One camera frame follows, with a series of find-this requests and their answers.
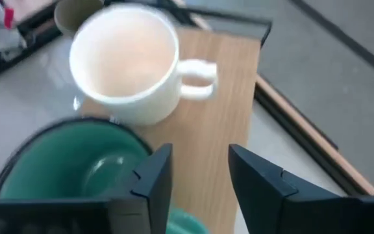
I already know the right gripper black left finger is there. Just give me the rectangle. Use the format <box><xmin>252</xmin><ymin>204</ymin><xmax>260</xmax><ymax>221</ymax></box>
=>
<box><xmin>0</xmin><ymin>142</ymin><xmax>174</xmax><ymax>234</ymax></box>

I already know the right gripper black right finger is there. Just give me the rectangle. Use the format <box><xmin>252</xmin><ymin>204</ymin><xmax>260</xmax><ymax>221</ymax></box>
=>
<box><xmin>228</xmin><ymin>143</ymin><xmax>374</xmax><ymax>234</ymax></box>

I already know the teal mug with dark rim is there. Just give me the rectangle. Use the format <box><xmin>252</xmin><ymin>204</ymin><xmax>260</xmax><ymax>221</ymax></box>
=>
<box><xmin>0</xmin><ymin>116</ymin><xmax>211</xmax><ymax>234</ymax></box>

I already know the white ceramic mug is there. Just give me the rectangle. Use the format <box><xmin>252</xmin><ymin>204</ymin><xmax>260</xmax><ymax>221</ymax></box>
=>
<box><xmin>68</xmin><ymin>3</ymin><xmax>219</xmax><ymax>127</ymax></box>

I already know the wooden shelf with black frame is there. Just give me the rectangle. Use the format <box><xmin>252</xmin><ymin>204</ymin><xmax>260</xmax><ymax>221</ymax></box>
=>
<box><xmin>79</xmin><ymin>5</ymin><xmax>273</xmax><ymax>234</ymax></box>

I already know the olive grey handleless cup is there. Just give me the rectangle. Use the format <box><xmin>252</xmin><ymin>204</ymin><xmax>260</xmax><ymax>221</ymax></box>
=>
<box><xmin>53</xmin><ymin>0</ymin><xmax>105</xmax><ymax>38</ymax></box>

